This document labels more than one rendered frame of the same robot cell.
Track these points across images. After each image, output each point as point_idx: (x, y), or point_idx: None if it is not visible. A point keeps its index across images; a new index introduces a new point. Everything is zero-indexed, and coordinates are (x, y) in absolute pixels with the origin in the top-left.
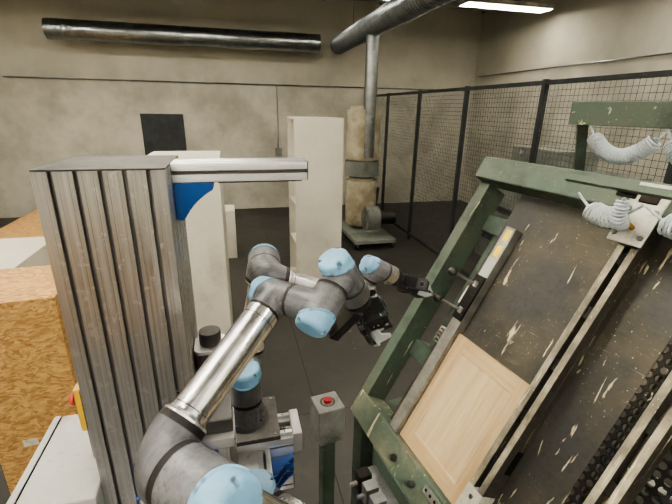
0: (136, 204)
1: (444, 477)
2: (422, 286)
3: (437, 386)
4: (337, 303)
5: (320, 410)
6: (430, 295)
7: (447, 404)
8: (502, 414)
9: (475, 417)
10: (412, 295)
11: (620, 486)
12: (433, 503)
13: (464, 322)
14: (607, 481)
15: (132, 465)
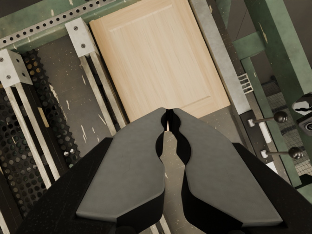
0: None
1: (118, 22)
2: (307, 125)
3: (197, 53)
4: None
5: None
6: (292, 106)
7: (175, 55)
8: (136, 105)
9: (148, 79)
10: (310, 95)
11: (42, 167)
12: (97, 1)
13: (237, 115)
14: (48, 161)
15: None
